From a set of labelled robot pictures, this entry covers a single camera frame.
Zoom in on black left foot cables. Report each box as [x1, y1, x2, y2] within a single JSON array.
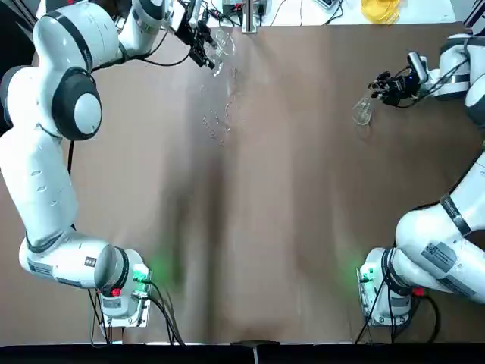
[[87, 278, 187, 347]]

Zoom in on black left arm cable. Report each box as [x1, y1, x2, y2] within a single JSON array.
[[67, 52, 192, 228]]

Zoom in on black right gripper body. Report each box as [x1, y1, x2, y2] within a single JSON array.
[[392, 74, 421, 102]]

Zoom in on clear glass beaker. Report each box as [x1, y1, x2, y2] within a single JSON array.
[[209, 29, 236, 79]]

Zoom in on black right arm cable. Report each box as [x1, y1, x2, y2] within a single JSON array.
[[396, 52, 473, 110]]

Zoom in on yellow plastic bag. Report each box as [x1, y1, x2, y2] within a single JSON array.
[[359, 0, 402, 27]]

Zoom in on aluminium frame rail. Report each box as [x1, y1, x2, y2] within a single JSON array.
[[462, 0, 485, 30]]

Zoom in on clear glass conical flask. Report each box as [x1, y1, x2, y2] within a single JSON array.
[[352, 90, 377, 127]]

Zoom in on black right foot cables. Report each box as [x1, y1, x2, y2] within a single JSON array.
[[355, 282, 441, 345]]

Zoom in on black foot cables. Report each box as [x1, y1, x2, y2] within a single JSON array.
[[87, 278, 187, 347], [355, 282, 441, 345]]

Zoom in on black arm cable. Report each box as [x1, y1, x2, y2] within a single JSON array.
[[67, 52, 192, 228], [396, 52, 473, 110]]

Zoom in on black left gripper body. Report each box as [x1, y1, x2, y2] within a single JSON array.
[[174, 10, 206, 53]]

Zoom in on aluminium camera post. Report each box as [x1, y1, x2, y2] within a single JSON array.
[[242, 0, 261, 34]]

